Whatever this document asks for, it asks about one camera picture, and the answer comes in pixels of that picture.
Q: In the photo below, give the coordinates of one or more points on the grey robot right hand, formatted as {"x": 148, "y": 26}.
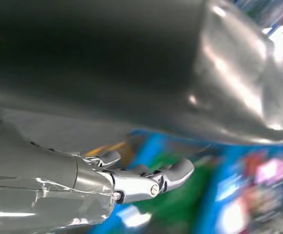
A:
{"x": 34, "y": 181}

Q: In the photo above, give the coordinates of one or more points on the blue metal shelf rack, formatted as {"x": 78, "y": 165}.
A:
{"x": 229, "y": 155}

